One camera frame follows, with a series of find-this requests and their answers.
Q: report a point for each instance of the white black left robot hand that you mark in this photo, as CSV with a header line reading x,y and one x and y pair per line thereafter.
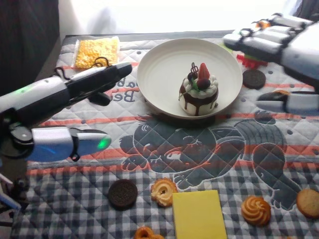
x,y
42,92

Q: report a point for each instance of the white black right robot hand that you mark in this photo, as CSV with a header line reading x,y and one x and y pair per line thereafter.
x,y
301,49

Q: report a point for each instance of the toy chocolate cream cake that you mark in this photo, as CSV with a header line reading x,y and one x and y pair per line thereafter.
x,y
197,99

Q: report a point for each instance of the white round plate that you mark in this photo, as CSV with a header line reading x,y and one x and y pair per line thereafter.
x,y
162,69

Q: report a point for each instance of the round tan cracker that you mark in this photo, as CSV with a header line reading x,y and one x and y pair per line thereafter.
x,y
282,92
309,203

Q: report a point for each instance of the green felt disc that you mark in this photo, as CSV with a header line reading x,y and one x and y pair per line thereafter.
x,y
254,58

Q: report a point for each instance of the round chocolate sandwich cookie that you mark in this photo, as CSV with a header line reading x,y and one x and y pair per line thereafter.
x,y
122,194
254,79

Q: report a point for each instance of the bag of yellow beads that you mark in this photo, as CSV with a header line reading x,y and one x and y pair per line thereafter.
x,y
97,51

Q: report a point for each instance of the grey quilt with bear print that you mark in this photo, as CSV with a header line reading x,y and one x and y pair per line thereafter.
x,y
199,154

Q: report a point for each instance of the yellow foam cube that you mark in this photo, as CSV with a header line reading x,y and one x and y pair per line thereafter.
x,y
199,216

